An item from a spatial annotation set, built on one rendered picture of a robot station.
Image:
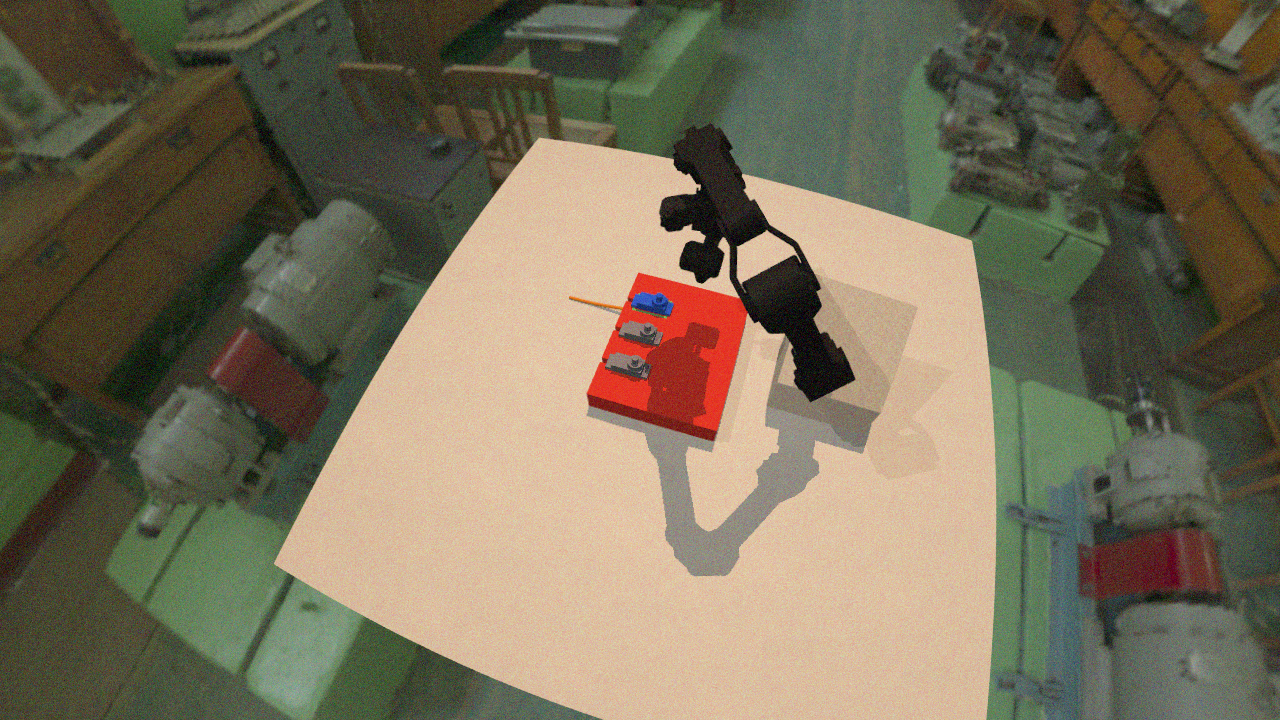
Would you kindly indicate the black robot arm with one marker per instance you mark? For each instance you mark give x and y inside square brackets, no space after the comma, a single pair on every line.
[782,298]

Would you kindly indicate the blue micro servo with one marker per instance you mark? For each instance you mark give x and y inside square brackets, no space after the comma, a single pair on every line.
[657,303]

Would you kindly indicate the red flat plate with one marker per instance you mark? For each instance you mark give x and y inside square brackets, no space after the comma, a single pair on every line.
[671,371]

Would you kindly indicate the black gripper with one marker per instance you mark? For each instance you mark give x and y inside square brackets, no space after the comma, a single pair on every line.
[704,259]

